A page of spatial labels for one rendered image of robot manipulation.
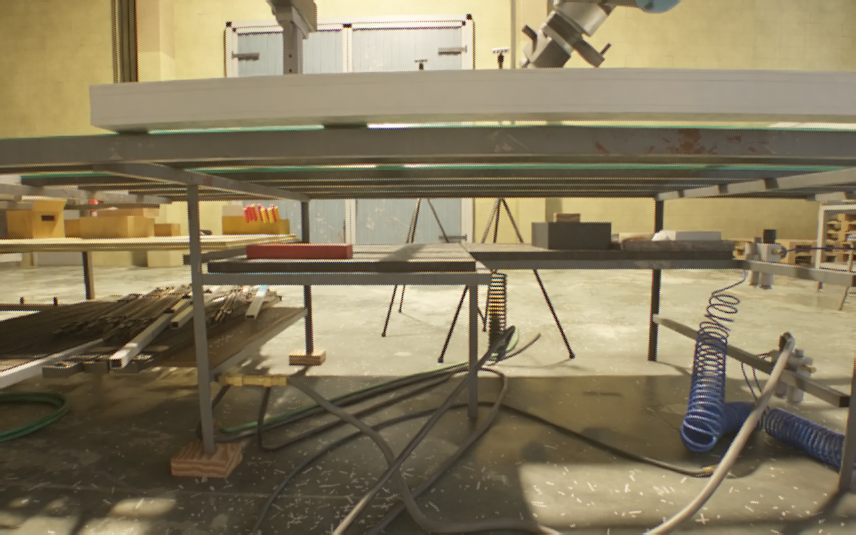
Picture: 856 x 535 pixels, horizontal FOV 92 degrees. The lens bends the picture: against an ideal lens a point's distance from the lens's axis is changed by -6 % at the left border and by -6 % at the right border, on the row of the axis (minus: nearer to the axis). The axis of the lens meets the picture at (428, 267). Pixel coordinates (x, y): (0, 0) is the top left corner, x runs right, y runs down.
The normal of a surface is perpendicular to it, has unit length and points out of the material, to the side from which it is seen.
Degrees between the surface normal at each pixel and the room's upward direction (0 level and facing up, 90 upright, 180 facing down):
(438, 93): 90
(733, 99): 90
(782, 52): 90
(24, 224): 90
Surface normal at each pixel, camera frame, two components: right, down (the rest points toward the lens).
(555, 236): -0.03, 0.10
